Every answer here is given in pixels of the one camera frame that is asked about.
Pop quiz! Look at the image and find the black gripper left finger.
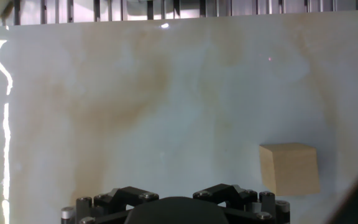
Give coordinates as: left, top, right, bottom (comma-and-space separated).
61, 185, 160, 224

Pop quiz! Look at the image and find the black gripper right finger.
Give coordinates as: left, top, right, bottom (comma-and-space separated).
193, 183, 291, 224

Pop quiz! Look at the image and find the small wooden cube block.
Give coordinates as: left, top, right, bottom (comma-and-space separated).
259, 142, 321, 197

